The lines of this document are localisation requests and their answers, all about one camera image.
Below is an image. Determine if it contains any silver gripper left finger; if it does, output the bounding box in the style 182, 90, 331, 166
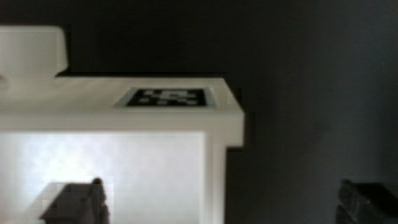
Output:
40, 178, 111, 224

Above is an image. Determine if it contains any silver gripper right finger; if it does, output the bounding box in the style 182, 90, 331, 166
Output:
335, 180, 398, 224

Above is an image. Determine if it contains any white front drawer with knob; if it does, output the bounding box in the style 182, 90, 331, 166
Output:
0, 25, 246, 224

